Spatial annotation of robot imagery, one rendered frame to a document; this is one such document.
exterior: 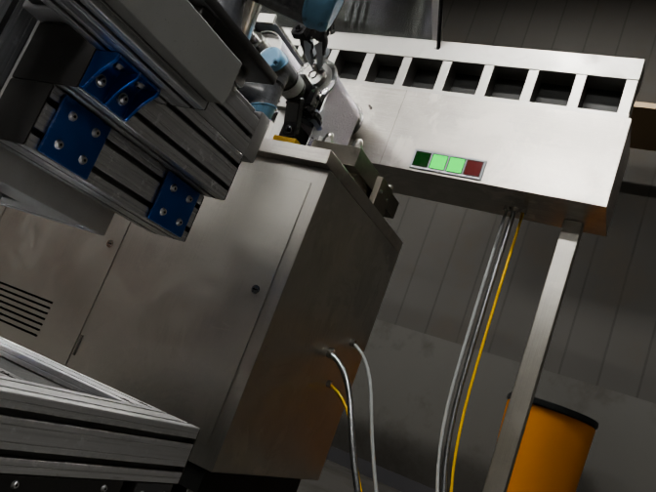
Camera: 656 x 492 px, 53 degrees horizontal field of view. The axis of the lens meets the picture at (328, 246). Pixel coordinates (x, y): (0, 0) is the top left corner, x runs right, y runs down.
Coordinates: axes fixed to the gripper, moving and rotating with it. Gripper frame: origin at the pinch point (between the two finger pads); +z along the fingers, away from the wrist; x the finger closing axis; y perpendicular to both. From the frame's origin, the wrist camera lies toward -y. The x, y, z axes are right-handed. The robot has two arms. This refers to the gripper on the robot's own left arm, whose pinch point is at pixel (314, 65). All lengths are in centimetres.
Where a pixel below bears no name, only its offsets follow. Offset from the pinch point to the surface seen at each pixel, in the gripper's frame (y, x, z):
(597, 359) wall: 128, -88, 189
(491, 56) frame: 50, -40, 7
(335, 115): 1.4, -5.5, 15.9
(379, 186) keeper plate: -10.8, -27.0, 31.4
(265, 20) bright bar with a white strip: 13.4, 27.2, -9.1
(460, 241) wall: 166, 6, 159
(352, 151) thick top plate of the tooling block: -19.3, -23.0, 17.0
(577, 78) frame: 46, -70, 10
